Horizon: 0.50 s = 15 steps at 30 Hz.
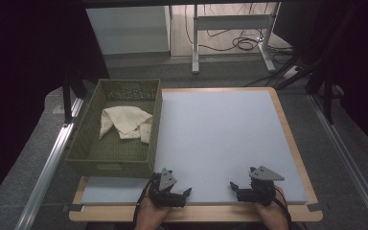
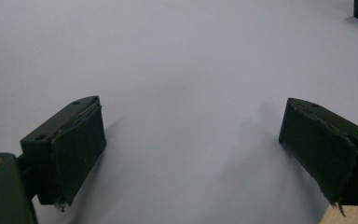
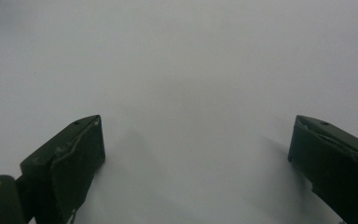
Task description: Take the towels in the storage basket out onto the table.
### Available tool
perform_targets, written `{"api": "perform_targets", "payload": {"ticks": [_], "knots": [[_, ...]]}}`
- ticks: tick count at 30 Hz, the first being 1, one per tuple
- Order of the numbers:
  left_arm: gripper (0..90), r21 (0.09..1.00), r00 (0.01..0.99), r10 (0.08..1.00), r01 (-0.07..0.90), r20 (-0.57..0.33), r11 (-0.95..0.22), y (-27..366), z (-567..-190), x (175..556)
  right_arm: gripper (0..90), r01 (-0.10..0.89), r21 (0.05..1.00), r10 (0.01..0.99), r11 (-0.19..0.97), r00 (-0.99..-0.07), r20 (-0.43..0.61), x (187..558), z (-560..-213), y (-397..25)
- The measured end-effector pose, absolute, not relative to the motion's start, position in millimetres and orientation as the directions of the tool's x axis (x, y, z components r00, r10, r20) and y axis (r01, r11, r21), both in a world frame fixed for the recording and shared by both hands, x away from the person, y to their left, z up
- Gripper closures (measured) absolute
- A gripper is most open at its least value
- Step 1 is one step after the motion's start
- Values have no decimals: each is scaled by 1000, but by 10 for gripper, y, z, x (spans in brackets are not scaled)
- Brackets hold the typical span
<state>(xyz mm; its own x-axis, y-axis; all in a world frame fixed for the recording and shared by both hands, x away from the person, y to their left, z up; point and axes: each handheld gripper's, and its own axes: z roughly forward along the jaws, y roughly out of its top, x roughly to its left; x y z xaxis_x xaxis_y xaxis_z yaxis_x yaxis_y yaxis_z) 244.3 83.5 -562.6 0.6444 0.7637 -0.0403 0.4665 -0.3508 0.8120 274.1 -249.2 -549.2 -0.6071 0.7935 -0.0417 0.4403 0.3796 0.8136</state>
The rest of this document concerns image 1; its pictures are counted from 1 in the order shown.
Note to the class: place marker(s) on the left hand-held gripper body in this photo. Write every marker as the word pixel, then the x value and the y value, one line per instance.
pixel 166 198

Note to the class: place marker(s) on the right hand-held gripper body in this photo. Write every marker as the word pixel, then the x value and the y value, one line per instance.
pixel 262 191

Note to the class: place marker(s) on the green plastic basket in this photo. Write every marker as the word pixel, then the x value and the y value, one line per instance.
pixel 115 155

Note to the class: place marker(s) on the cream cloth with blue outlines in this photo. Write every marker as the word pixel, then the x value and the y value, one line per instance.
pixel 126 119

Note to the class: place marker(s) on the person's left hand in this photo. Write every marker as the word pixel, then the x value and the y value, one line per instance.
pixel 150 215

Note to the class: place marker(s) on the person's right hand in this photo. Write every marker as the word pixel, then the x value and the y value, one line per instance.
pixel 273 217

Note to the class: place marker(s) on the pale grey table mat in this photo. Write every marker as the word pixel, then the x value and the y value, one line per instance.
pixel 220 134

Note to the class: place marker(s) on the black metal stand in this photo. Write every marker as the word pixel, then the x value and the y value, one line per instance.
pixel 328 102
pixel 66 102

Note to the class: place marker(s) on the white power strip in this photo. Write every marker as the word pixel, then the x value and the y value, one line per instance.
pixel 292 72

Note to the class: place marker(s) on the white cabinet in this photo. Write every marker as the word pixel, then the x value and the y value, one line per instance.
pixel 127 30

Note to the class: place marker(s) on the black curtain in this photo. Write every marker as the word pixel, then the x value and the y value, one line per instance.
pixel 28 64
pixel 357 64

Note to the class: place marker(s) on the dark corner bracket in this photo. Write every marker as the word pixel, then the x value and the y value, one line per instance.
pixel 73 207
pixel 315 207

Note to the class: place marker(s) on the aluminium floor rail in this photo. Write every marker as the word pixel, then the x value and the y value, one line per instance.
pixel 348 159
pixel 49 166

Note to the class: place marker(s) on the white metal desk frame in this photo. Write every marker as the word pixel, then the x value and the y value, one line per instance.
pixel 230 22

